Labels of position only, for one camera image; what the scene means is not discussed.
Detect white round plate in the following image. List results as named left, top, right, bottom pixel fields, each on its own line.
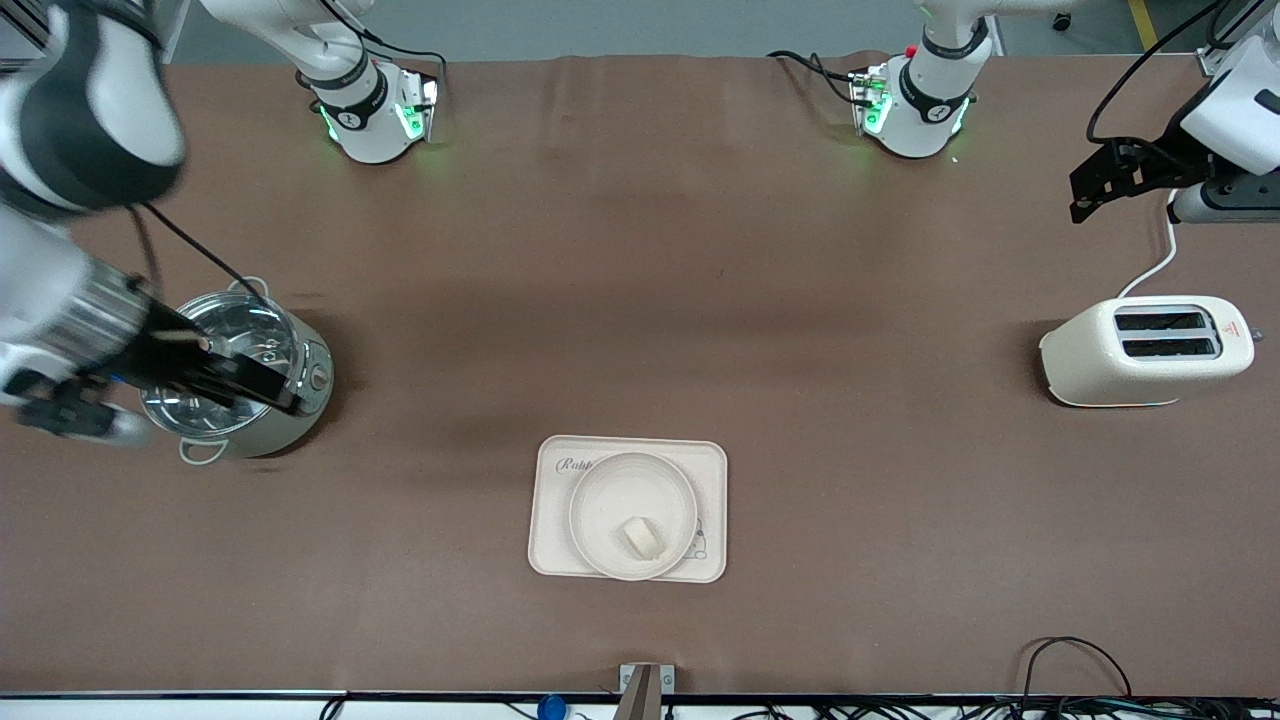
left=568, top=452, right=699, bottom=582

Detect white rabbit print tray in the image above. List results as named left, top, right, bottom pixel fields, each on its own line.
left=527, top=434, right=728, bottom=584

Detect glass pot lid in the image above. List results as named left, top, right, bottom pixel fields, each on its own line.
left=140, top=292, right=301, bottom=438

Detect silver electric cooking pot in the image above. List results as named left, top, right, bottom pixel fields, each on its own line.
left=140, top=278, right=336, bottom=466

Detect cream two-slot toaster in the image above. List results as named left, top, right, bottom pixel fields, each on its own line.
left=1040, top=295, right=1256, bottom=409

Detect brown table cover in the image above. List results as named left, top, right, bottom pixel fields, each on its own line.
left=0, top=52, right=1280, bottom=696

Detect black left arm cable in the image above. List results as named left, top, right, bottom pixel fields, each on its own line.
left=1087, top=0, right=1233, bottom=146

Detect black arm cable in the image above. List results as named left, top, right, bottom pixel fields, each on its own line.
left=1087, top=0, right=1233, bottom=146
left=130, top=200, right=276, bottom=301

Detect white toaster power cord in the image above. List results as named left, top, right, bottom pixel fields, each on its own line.
left=1118, top=190, right=1183, bottom=299

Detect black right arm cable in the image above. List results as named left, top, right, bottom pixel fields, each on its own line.
left=130, top=200, right=276, bottom=301

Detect black left base cable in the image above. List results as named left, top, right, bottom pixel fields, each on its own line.
left=768, top=50, right=871, bottom=106

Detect black base cable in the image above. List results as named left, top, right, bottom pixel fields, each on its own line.
left=768, top=50, right=871, bottom=106
left=300, top=0, right=448, bottom=101

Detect black right base cable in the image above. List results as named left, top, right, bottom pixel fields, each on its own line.
left=300, top=0, right=448, bottom=101

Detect black looped cable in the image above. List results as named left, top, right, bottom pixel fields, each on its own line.
left=1020, top=637, right=1133, bottom=703

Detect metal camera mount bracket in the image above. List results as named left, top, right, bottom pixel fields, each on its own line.
left=618, top=663, right=676, bottom=720

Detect tangled black cable bundle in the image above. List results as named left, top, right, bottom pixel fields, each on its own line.
left=820, top=695, right=1280, bottom=720

